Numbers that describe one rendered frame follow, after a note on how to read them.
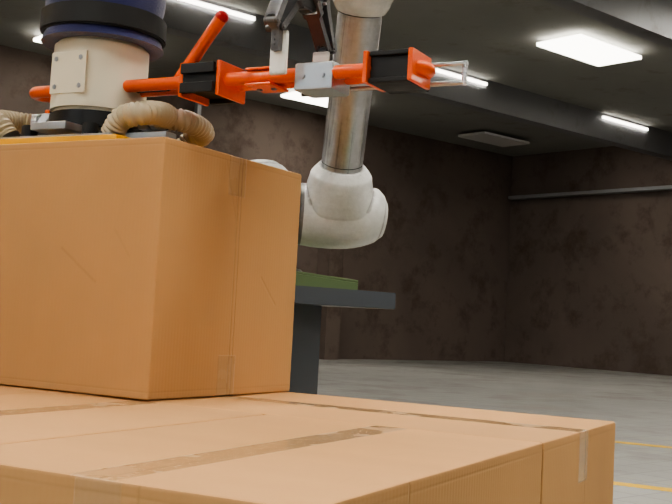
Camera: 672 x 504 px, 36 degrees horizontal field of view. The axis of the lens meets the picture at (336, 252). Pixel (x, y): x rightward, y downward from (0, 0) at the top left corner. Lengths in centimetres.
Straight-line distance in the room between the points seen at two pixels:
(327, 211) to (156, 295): 96
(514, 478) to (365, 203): 138
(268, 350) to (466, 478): 84
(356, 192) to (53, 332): 99
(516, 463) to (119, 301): 70
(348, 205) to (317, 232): 10
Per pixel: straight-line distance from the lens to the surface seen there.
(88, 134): 181
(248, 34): 1176
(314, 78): 169
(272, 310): 186
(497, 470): 117
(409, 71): 160
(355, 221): 251
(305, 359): 251
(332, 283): 253
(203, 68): 179
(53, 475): 92
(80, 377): 170
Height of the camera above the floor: 68
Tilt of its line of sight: 4 degrees up
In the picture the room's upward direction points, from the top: 3 degrees clockwise
